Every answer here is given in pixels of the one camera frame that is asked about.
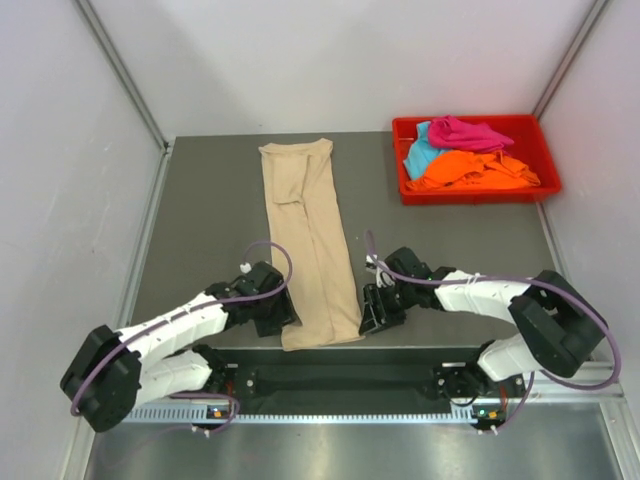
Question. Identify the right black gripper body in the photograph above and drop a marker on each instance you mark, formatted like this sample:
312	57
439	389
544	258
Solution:
397	299

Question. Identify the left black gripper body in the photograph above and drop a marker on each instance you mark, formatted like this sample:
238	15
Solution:
272	312

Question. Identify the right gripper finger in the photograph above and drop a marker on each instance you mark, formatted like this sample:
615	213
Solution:
373	296
373	320

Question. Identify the beige t shirt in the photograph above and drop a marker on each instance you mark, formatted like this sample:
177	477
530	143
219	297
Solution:
304	218

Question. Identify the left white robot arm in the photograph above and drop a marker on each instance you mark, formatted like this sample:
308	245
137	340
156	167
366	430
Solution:
116	371

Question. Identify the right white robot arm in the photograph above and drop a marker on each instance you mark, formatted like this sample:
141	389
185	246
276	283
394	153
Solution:
557	330

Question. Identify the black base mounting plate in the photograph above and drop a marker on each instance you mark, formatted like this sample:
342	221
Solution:
351	381

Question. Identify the orange t shirt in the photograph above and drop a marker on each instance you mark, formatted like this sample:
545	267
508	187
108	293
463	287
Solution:
458	170

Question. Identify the light blue t shirt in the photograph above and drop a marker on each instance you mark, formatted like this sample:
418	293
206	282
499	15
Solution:
421	153

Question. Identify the pink t shirt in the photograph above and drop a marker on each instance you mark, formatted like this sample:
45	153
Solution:
449	132

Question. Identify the red plastic bin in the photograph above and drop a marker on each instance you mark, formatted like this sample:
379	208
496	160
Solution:
530	147

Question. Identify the aluminium front rail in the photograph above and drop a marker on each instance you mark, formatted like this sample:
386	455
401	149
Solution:
320	415

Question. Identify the left aluminium corner post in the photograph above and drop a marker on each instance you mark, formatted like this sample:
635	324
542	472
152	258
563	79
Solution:
99	32

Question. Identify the aluminium corner post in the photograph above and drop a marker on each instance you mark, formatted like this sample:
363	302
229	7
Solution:
99	32
596	11

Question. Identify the right aluminium corner post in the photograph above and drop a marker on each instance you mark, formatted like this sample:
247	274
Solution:
596	11

